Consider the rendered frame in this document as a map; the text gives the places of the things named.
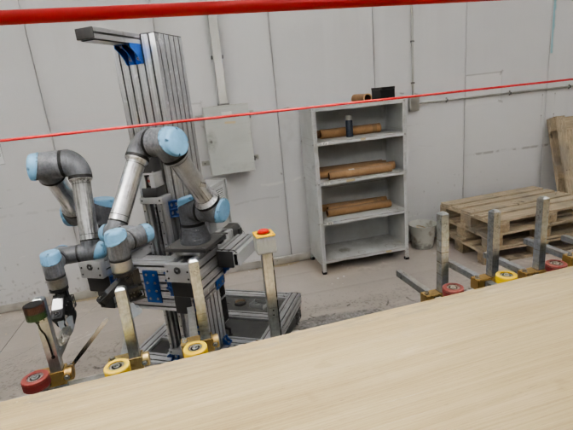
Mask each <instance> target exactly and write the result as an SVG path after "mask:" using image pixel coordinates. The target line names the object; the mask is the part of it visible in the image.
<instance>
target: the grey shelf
mask: <svg viewBox="0 0 573 430"><path fill-rule="evenodd" d="M381 105H382V116H381ZM298 114H299V124H300V135H301V144H302V155H303V165H304V185H305V195H306V205H307V215H308V225H309V236H310V256H311V257H310V259H311V260H314V259H317V260H318V262H319V263H320V264H321V265H322V274H323V275H326V274H327V264H330V263H334V262H339V261H342V260H346V259H358V258H363V257H368V256H373V255H378V254H383V253H392V252H396V251H402V250H405V256H404V259H409V256H408V162H407V111H406V99H396V100H388V101H380V102H365V103H357V104H349V105H341V106H333V107H318V108H310V109H302V110H298ZM346 115H352V123H353V126H354V125H369V124H377V123H380V124H381V132H374V133H367V134H360V135H353V137H346V136H345V137H331V138H324V139H320V138H317V134H316V131H319V130H324V129H332V128H339V127H345V116H346ZM382 138H383V142H382ZM383 159H384V160H386V161H395V164H396V168H395V169H392V171H390V172H383V173H377V174H370V175H364V176H357V177H345V178H338V179H332V180H329V179H328V178H322V179H320V168H319V167H324V166H337V165H343V164H350V163H357V162H364V161H371V160H383ZM317 169H318V170H317ZM384 186H385V196H386V197H387V200H391V204H392V205H391V207H386V208H380V209H375V210H370V211H365V212H355V213H350V214H344V215H338V216H333V217H327V215H326V212H323V211H322V205H325V204H331V203H337V202H343V201H349V200H361V199H367V198H373V197H380V196H384ZM320 208H321V209H320Z"/></svg>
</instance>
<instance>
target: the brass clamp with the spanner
mask: <svg viewBox="0 0 573 430"><path fill-rule="evenodd" d="M44 369H46V370H48V371H49V375H50V378H51V383H50V387H49V388H51V387H54V386H60V385H64V384H67V383H68V381H70V380H74V378H75V368H74V365H72V364H71V365H67V363H64V366H63V369H62V370H61V371H57V372H54V373H50V370H49V368H44Z"/></svg>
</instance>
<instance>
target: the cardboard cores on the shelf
mask: <svg viewBox="0 0 573 430"><path fill-rule="evenodd" d="M374 132H381V124H380V123H377V124H369V125H354V126H353V135H360V134H367V133H374ZM316 134H317V138H320V139H324V138H331V137H345V136H346V128H345V127H339V128H332V129H324V130H319V131H316ZM319 168H320V179H322V178H328V179H329V180H332V179H338V178H345V177H357V176H364V175H370V174H377V173H383V172H390V171H392V169H395V168H396V164H395V161H386V160H371V161H364V162H357V163H350V164H343V165H337V166H324V167H319ZM391 205H392V204H391V200H387V197H386V196H380V197H373V198H367V199H361V200H349V201H343V202H337V203H331V204H325V205H322V211H323V212H326V215H327V217H333V216H338V215H344V214H350V213H355V212H365V211H370V210H375V209H380V208H386V207H391Z"/></svg>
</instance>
